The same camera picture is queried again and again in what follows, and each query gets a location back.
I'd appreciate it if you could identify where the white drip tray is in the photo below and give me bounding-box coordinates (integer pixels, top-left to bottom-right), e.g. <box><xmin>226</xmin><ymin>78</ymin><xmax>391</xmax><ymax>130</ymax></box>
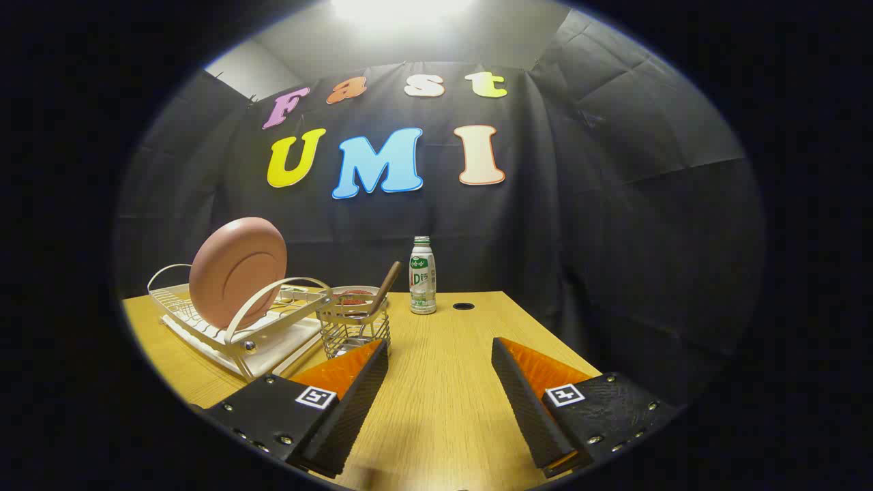
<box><xmin>162</xmin><ymin>314</ymin><xmax>325</xmax><ymax>381</ymax></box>

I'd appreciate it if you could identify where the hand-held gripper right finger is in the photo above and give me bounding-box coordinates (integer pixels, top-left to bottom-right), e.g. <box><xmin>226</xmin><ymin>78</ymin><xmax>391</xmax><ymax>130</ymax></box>
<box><xmin>491</xmin><ymin>337</ymin><xmax>683</xmax><ymax>478</ymax></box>

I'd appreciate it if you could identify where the grey plate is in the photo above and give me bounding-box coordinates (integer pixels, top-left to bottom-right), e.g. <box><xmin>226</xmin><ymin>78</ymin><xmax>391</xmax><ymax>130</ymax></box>
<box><xmin>332</xmin><ymin>286</ymin><xmax>389</xmax><ymax>308</ymax></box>

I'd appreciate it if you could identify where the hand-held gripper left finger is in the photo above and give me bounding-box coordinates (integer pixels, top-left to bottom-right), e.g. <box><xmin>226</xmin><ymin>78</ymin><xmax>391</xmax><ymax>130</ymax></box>
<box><xmin>194</xmin><ymin>339</ymin><xmax>389</xmax><ymax>478</ymax></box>

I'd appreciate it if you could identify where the metal wire basket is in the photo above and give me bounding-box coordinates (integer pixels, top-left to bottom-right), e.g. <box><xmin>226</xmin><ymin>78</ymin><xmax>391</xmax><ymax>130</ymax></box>
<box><xmin>316</xmin><ymin>295</ymin><xmax>391</xmax><ymax>360</ymax></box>

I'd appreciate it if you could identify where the white bottle with green label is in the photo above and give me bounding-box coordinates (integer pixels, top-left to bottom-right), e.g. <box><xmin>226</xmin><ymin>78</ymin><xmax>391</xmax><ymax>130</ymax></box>
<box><xmin>409</xmin><ymin>236</ymin><xmax>437</xmax><ymax>315</ymax></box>

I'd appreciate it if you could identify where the white wire dish rack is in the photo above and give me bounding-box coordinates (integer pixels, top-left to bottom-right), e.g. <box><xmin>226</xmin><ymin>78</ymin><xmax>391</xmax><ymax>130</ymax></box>
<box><xmin>147</xmin><ymin>263</ymin><xmax>334</xmax><ymax>381</ymax></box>

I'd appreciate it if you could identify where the wooden handled metal spoon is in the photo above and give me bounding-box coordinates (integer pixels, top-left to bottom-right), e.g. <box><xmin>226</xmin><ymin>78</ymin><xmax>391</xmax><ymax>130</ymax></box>
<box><xmin>368</xmin><ymin>261</ymin><xmax>402</xmax><ymax>316</ymax></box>

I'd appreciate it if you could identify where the pink plate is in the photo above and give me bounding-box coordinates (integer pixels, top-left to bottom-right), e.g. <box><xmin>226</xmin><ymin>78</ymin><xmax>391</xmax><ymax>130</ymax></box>
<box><xmin>189</xmin><ymin>217</ymin><xmax>288</xmax><ymax>330</ymax></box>

